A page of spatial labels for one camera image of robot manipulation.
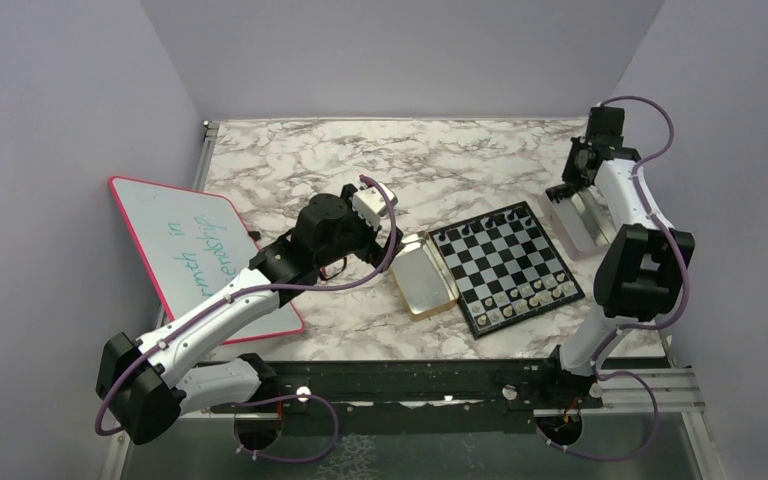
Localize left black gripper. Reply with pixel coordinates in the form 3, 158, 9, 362
316, 185, 405, 273

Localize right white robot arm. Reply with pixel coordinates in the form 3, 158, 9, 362
536, 100, 695, 407

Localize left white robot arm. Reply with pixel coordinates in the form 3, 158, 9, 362
94, 182, 402, 445

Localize white box of black pieces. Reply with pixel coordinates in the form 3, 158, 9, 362
540, 187, 617, 260

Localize gold metal tin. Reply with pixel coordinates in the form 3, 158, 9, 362
389, 232, 460, 321

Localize black white chessboard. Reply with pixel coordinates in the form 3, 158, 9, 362
429, 201, 585, 339

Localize red framed whiteboard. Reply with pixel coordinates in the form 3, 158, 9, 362
108, 176, 306, 347

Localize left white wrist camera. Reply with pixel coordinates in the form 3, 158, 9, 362
351, 183, 398, 230

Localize black table front rail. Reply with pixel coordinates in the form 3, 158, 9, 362
181, 354, 606, 437

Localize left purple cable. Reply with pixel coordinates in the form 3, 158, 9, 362
94, 174, 401, 465

